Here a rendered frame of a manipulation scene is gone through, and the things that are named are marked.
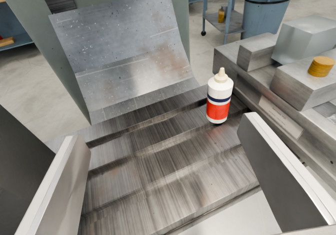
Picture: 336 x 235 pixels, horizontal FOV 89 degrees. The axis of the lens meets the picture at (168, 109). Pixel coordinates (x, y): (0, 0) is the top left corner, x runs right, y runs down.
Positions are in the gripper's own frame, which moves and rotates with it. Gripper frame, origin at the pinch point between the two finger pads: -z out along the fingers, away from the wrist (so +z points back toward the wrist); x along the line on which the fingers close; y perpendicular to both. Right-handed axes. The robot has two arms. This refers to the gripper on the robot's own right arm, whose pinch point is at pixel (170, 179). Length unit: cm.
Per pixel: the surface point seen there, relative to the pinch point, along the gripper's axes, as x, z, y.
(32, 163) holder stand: 17.8, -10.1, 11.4
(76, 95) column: 27, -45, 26
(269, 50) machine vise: -19.9, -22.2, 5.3
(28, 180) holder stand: 16.7, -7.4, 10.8
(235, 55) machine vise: -17.0, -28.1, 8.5
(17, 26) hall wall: 252, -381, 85
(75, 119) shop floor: 88, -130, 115
